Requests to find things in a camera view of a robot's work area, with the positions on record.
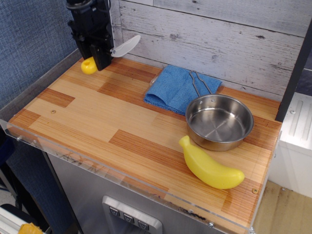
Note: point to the yellow toy banana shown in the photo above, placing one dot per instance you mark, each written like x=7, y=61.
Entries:
x=207, y=169

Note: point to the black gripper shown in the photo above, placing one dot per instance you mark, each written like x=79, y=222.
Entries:
x=91, y=29

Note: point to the stainless steel pan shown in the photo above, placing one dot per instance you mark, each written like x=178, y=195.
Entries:
x=217, y=122

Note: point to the stainless steel cabinet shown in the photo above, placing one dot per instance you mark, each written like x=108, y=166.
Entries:
x=85, y=190

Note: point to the silver button control panel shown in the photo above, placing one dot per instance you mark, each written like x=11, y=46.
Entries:
x=122, y=217

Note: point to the yellow handled white toy knife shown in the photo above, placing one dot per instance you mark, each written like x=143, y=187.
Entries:
x=88, y=66

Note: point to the blue folded cloth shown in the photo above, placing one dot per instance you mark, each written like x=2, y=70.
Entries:
x=176, y=87

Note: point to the clear acrylic counter guard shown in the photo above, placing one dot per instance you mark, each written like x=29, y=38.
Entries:
x=144, y=157

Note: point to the white appliance at right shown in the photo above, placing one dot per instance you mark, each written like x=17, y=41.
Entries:
x=292, y=163

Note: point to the yellow object bottom left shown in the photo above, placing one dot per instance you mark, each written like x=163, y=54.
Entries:
x=29, y=228

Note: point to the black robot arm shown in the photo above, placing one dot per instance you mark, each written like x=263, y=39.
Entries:
x=92, y=30

